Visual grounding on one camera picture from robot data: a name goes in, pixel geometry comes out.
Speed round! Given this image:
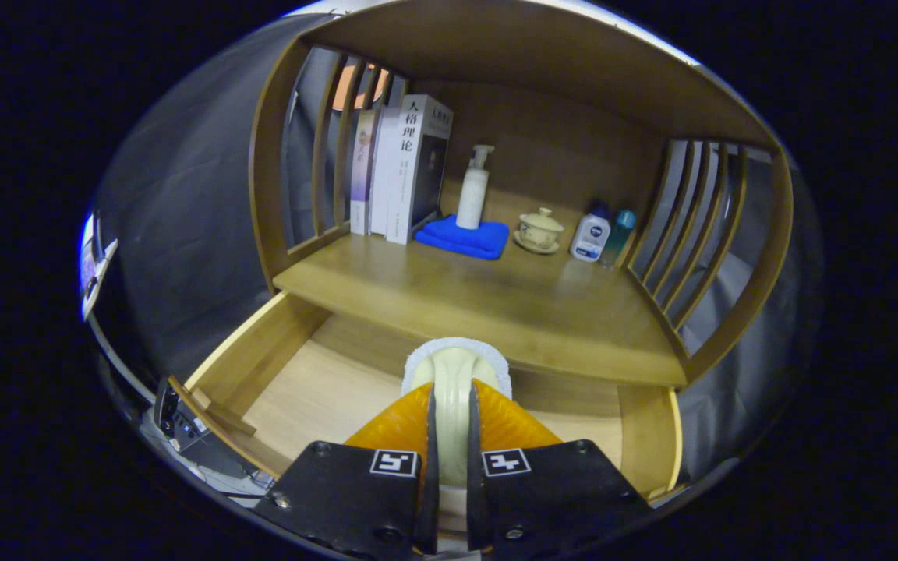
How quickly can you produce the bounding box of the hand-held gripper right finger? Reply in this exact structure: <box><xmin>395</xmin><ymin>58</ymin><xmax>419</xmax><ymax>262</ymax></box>
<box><xmin>466</xmin><ymin>379</ymin><xmax>652</xmax><ymax>556</ymax></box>

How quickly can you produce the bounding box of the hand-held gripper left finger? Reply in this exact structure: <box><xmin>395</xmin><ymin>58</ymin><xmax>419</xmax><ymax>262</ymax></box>
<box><xmin>253</xmin><ymin>380</ymin><xmax>440</xmax><ymax>556</ymax></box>

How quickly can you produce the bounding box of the cream scrubber with white pad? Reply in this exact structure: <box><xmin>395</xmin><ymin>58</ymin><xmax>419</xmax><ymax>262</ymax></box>
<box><xmin>401</xmin><ymin>337</ymin><xmax>514</xmax><ymax>488</ymax></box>

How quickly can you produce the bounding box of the wooden drawer with black knob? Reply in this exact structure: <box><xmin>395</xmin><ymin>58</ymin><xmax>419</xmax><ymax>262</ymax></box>
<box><xmin>168</xmin><ymin>291</ymin><xmax>685</xmax><ymax>546</ymax></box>

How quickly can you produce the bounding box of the wooden countertop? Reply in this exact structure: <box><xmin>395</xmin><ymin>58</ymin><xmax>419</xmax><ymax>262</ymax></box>
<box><xmin>272</xmin><ymin>203</ymin><xmax>688</xmax><ymax>388</ymax></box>

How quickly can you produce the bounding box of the folded blue cloth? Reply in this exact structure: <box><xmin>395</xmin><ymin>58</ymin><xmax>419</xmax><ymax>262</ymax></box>
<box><xmin>414</xmin><ymin>214</ymin><xmax>511</xmax><ymax>261</ymax></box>

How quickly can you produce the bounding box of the beige lidded teacup with saucer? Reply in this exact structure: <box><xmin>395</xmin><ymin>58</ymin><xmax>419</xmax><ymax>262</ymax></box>
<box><xmin>513</xmin><ymin>207</ymin><xmax>565</xmax><ymax>255</ymax></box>

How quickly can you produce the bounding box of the white lotion bottle blue cap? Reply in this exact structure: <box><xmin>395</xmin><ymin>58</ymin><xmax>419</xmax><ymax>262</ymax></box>
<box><xmin>570</xmin><ymin>201</ymin><xmax>612</xmax><ymax>263</ymax></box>

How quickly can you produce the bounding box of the white pump bottle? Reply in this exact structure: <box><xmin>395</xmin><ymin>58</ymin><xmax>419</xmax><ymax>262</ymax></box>
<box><xmin>456</xmin><ymin>144</ymin><xmax>496</xmax><ymax>231</ymax></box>

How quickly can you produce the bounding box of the teal bottle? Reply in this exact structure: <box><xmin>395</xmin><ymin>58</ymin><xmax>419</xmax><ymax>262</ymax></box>
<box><xmin>599</xmin><ymin>209</ymin><xmax>638</xmax><ymax>270</ymax></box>

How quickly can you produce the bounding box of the thick white book dark cover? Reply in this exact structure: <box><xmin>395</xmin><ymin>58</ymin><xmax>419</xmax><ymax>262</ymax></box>
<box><xmin>385</xmin><ymin>94</ymin><xmax>454</xmax><ymax>245</ymax></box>

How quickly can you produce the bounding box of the thin white book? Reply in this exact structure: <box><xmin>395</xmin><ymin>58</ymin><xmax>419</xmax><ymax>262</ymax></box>
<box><xmin>369</xmin><ymin>76</ymin><xmax>409</xmax><ymax>236</ymax></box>

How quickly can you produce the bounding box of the thin purple book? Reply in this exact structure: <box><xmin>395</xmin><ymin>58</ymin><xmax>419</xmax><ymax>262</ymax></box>
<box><xmin>349</xmin><ymin>109</ymin><xmax>381</xmax><ymax>236</ymax></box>

